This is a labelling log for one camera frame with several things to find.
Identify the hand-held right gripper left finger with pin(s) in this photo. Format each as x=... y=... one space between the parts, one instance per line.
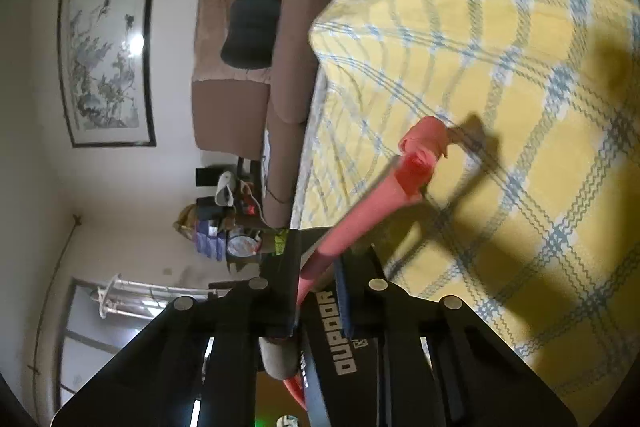
x=225 y=332

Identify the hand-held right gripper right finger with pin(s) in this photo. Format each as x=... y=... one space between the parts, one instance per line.
x=425 y=337

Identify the black box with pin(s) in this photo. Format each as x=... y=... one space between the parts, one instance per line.
x=345 y=382

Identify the round tin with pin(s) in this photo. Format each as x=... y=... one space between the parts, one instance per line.
x=242 y=246

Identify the blue cardboard box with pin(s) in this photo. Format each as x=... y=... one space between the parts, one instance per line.
x=210 y=239

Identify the green plastic bag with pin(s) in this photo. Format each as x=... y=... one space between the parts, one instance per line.
x=281 y=241

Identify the white pole rack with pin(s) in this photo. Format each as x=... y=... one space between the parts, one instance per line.
x=107 y=297

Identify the white plastic appliance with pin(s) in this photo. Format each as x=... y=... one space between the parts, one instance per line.
x=226 y=189

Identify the brown sofa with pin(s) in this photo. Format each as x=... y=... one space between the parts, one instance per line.
x=235 y=112

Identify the yellow plaid cloth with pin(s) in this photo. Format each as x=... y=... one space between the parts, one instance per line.
x=500 y=82

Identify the black cushion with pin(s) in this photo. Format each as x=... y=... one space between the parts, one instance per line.
x=250 y=29

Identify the framed wall painting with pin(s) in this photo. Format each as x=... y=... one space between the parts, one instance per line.
x=105 y=42

